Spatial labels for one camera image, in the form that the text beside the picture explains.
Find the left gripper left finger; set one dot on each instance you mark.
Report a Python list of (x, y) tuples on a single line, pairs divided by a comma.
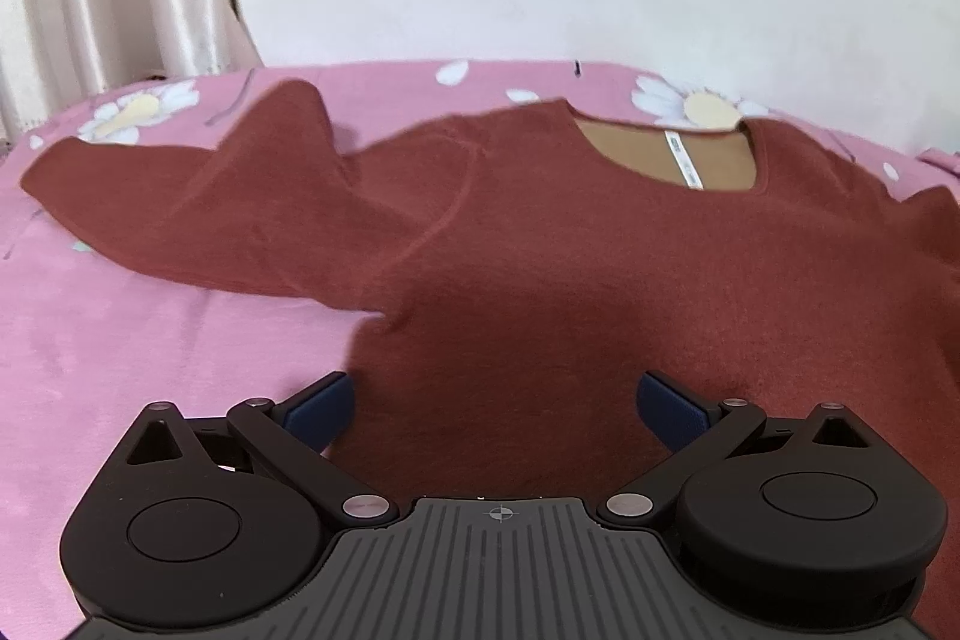
[(288, 439)]

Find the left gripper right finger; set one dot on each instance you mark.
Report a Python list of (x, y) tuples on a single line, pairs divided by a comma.
[(698, 434)]

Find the dark red knit sweater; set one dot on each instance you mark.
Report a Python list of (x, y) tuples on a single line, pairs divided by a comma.
[(514, 284)]

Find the pink floral bed sheet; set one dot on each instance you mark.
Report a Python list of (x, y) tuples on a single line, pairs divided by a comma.
[(85, 344)]

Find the white neck label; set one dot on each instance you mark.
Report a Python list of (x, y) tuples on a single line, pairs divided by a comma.
[(683, 160)]

